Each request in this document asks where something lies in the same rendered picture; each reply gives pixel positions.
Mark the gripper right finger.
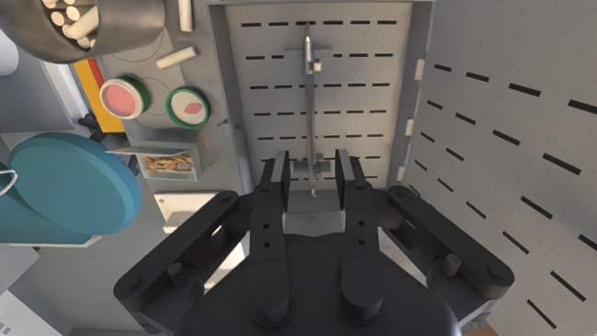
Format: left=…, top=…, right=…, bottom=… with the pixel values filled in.
left=334, top=149, right=515, bottom=307

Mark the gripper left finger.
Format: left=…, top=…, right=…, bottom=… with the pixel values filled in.
left=113, top=150, right=294, bottom=328

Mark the grey perforated cassette lid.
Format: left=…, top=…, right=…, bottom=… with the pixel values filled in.
left=400, top=0, right=597, bottom=336

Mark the grey perforated cassette tray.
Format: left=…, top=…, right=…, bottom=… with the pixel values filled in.
left=207, top=0, right=435, bottom=193

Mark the silver explorer probe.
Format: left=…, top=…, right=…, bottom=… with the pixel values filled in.
left=302, top=23, right=324, bottom=199

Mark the clear box of orange wedges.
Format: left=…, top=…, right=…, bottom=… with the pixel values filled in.
left=106, top=141, right=203, bottom=183

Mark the blue round stool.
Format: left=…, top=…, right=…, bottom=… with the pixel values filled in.
left=0, top=132, right=143, bottom=245

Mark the green cup with pink paste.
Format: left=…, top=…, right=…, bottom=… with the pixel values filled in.
left=165, top=86, right=211, bottom=130
left=98, top=75, right=152, bottom=120

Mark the yellow and red flat box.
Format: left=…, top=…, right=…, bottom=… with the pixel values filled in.
left=73, top=58, right=127, bottom=134

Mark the grey oval tray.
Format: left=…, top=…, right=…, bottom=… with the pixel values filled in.
left=99, top=28, right=188, bottom=130

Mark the white cotton roll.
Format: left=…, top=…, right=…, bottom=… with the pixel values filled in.
left=155, top=45, right=198, bottom=71
left=177, top=0, right=194, bottom=33

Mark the steel jar of cotton rolls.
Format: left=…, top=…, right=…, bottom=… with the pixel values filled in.
left=0, top=0, right=167, bottom=65

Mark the white rounded container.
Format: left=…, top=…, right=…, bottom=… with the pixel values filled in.
left=0, top=28, right=20, bottom=77

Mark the white bracket block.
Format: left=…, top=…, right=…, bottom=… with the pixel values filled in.
left=152, top=190, right=240, bottom=235

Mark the white wire loop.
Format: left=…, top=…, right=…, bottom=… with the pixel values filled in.
left=0, top=168, right=19, bottom=197

